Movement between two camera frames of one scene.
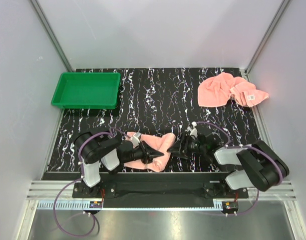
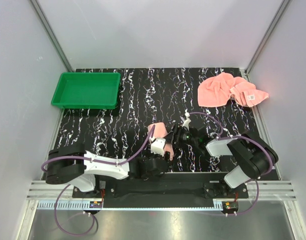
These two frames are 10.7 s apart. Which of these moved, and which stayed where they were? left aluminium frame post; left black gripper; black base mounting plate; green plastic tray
Moved: left black gripper
Stayed: black base mounting plate; green plastic tray; left aluminium frame post
